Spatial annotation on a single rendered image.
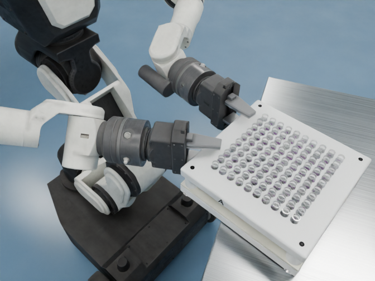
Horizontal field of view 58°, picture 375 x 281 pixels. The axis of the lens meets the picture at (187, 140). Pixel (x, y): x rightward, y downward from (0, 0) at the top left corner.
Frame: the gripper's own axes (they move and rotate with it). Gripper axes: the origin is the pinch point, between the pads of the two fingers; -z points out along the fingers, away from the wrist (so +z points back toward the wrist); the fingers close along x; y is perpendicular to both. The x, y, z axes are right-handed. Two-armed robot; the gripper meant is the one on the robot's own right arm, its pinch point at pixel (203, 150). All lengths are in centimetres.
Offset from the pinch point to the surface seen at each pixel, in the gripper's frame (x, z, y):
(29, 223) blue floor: 96, 81, -23
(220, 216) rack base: 5.3, -4.4, 9.8
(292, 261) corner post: 3.3, -16.1, 16.8
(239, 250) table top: 7.0, -8.2, 14.7
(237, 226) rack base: 4.7, -7.4, 11.7
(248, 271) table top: 7.0, -9.9, 18.0
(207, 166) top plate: -0.2, -1.2, 3.7
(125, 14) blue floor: 96, 93, -219
